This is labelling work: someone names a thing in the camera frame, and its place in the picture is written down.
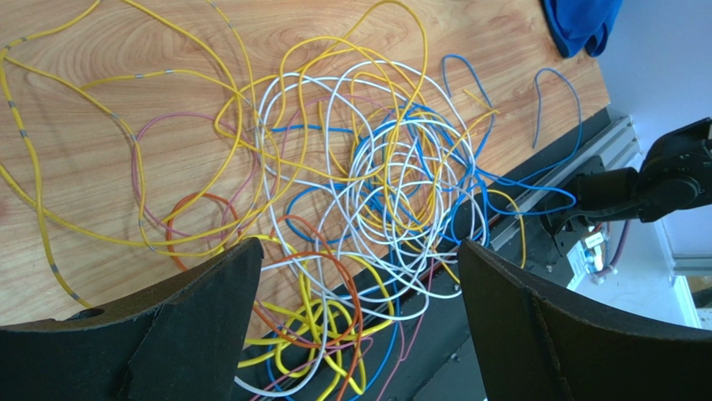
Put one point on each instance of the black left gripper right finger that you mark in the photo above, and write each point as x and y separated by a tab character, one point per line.
556	339

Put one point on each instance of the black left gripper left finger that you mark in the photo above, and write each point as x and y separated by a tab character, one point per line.
180	339

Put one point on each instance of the dark blue towel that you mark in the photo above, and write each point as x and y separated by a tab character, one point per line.
577	25

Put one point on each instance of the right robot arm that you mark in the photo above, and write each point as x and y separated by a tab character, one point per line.
675	175

